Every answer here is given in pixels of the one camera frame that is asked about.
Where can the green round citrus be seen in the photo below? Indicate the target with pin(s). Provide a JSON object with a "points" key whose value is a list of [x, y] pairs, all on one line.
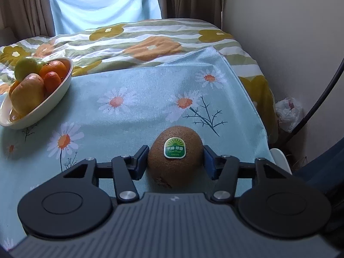
{"points": [[27, 67]]}

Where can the light blue window cloth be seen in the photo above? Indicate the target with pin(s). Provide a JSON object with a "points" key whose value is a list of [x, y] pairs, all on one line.
{"points": [[102, 5]]}

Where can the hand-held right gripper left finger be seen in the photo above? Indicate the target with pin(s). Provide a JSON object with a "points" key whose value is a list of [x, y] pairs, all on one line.
{"points": [[141, 164]]}

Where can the large orange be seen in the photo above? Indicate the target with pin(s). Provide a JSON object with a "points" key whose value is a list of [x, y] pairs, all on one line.
{"points": [[57, 69]]}

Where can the white plastic bag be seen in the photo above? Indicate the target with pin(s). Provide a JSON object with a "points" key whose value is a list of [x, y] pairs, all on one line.
{"points": [[290, 113]]}

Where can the brown kiwi with green sticker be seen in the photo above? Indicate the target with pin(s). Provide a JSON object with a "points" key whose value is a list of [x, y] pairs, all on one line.
{"points": [[172, 169]]}

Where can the cream bowl with yellow inside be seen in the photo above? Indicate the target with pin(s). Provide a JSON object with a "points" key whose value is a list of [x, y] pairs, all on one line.
{"points": [[55, 96]]}

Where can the brown curtain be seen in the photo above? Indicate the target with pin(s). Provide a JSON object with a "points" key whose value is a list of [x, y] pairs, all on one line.
{"points": [[24, 8], [190, 0]]}

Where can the light blue daisy tablecloth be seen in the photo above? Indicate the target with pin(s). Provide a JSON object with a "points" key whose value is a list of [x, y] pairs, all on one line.
{"points": [[134, 118]]}

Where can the striped flower-print blanket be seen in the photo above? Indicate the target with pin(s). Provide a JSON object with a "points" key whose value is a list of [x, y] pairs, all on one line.
{"points": [[150, 45]]}

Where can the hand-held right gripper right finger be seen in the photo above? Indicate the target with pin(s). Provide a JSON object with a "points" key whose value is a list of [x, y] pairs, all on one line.
{"points": [[210, 164]]}

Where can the dark blue cloth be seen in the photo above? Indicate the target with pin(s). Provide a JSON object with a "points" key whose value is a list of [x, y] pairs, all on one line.
{"points": [[325, 172]]}

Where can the small tangerine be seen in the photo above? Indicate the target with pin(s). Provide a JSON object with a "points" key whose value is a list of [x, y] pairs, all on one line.
{"points": [[52, 82], [14, 88]]}

